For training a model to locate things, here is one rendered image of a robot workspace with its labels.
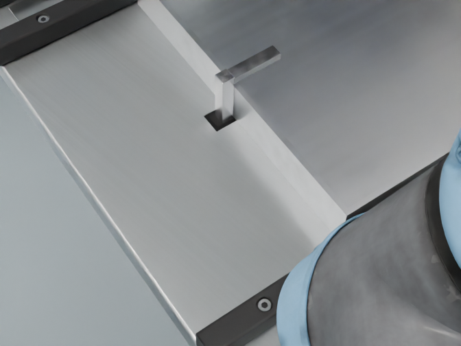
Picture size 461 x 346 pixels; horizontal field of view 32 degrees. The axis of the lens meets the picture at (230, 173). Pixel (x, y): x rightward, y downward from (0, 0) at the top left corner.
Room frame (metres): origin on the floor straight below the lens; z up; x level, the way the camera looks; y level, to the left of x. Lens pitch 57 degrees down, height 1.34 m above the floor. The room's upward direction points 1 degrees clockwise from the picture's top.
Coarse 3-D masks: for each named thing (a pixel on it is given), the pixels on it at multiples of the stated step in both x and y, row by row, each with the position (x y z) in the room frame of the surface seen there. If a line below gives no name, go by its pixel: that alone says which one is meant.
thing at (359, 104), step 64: (192, 0) 0.46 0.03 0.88; (256, 0) 0.46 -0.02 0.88; (320, 0) 0.46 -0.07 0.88; (384, 0) 0.47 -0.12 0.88; (448, 0) 0.47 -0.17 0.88; (192, 64) 0.39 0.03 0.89; (320, 64) 0.40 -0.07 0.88; (384, 64) 0.40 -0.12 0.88; (448, 64) 0.40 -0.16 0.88; (256, 128) 0.33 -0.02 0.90; (320, 128) 0.34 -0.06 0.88; (384, 128) 0.34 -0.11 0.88; (448, 128) 0.34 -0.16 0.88; (320, 192) 0.27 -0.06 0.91; (384, 192) 0.26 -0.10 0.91
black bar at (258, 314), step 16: (272, 288) 0.20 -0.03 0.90; (240, 304) 0.19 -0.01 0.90; (256, 304) 0.19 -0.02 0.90; (272, 304) 0.19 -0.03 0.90; (224, 320) 0.18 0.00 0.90; (240, 320) 0.18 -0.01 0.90; (256, 320) 0.18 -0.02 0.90; (272, 320) 0.19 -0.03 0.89; (208, 336) 0.17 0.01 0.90; (224, 336) 0.17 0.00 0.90; (240, 336) 0.17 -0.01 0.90; (256, 336) 0.18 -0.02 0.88
